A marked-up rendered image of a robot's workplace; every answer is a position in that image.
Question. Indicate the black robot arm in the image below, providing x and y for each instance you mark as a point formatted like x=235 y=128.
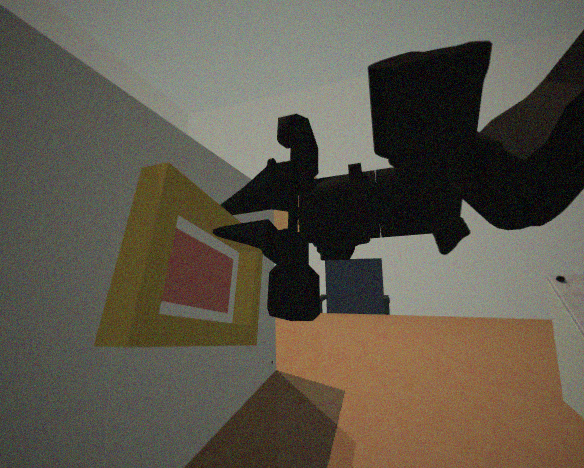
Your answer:
x=524 y=168

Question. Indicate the grey wall panel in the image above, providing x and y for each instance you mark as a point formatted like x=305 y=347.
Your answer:
x=72 y=148

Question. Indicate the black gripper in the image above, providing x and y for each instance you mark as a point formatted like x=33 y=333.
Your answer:
x=336 y=208

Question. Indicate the olive-gold picture frame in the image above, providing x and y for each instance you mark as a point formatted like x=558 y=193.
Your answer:
x=175 y=283

